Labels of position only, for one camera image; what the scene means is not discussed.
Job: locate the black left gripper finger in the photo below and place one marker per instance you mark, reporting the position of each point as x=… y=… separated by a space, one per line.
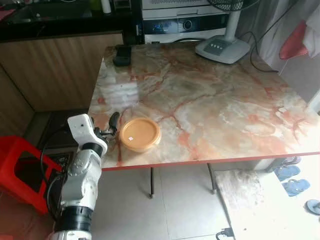
x=114 y=121

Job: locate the red plastic stool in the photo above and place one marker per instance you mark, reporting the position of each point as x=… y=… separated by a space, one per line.
x=17 y=172

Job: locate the white pedestal fan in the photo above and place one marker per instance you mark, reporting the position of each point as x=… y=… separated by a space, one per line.
x=222 y=49

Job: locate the blue flip-flop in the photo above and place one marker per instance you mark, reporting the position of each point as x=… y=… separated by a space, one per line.
x=287 y=173
x=296 y=187

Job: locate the grey metal table leg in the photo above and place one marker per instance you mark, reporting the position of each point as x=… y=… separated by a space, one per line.
x=151 y=182
x=212 y=179

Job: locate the wooden cabinet with black counter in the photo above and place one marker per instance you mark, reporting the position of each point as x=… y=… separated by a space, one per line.
x=60 y=70

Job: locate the white hanging cloth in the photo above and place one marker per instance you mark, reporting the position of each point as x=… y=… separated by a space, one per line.
x=313 y=30

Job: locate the small white bottle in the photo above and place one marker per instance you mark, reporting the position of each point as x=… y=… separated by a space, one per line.
x=106 y=6

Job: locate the pale blue slipper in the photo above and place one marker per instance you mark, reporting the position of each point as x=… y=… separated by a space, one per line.
x=291 y=161

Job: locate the silver appliance with dial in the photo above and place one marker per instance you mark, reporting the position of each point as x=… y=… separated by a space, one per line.
x=170 y=24

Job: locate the orange round food container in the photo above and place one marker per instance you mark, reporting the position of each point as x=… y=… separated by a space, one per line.
x=140 y=135

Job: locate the small black box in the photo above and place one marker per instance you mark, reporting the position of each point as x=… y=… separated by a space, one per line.
x=121 y=56

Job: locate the black power plug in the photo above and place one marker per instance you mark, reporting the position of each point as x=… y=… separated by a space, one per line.
x=226 y=233

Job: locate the red fabric piece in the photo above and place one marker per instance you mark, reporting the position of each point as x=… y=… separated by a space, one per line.
x=294 y=42

